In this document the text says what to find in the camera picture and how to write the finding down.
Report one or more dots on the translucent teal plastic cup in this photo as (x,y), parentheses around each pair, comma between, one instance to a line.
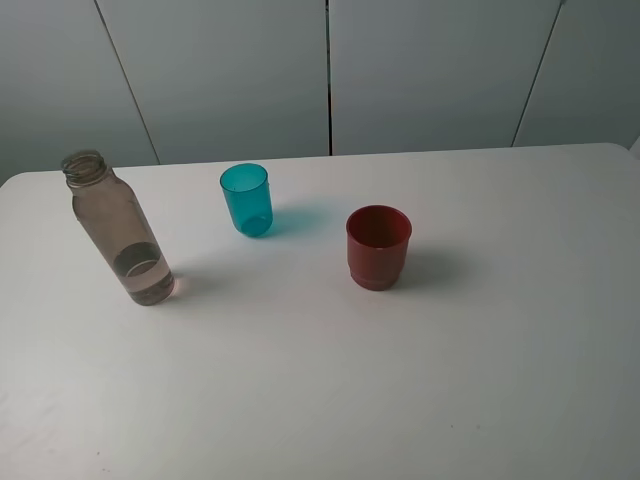
(247,195)

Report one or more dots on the red plastic cup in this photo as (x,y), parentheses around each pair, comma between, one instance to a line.
(377,244)

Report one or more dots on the clear smoky plastic bottle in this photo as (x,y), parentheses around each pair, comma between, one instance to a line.
(110,213)

